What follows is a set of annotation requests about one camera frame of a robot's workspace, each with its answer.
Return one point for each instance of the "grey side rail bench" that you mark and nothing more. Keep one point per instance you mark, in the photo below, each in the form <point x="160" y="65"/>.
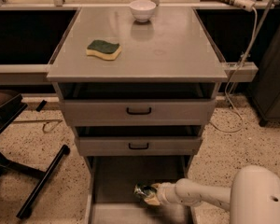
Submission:
<point x="24" y="74"/>

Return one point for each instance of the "white ceramic bowl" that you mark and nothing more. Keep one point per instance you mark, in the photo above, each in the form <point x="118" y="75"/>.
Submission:
<point x="142" y="10"/>

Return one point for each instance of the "dark grey cabinet right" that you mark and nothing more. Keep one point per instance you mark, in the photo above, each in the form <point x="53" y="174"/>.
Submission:
<point x="265" y="90"/>

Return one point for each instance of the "middle grey drawer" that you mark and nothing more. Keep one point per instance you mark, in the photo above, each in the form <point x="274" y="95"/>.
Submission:
<point x="138" y="146"/>

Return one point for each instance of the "bottom grey open drawer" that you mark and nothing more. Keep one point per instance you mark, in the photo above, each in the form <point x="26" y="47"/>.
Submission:
<point x="111" y="199"/>

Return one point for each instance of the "green and yellow sponge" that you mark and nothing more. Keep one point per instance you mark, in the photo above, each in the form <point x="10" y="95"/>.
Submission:
<point x="103" y="50"/>

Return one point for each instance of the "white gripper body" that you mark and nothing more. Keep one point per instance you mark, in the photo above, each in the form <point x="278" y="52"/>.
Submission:
<point x="165" y="191"/>

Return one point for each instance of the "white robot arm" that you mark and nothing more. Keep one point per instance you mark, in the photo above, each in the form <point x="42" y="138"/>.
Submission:
<point x="253" y="197"/>

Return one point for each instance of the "crushed green soda can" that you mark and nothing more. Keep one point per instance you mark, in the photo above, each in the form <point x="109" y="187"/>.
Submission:
<point x="144" y="191"/>

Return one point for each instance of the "top grey drawer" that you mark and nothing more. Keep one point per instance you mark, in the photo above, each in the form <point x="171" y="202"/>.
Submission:
<point x="137" y="112"/>

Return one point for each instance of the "grey drawer cabinet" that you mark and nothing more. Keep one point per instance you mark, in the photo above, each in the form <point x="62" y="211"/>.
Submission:
<point x="167" y="58"/>

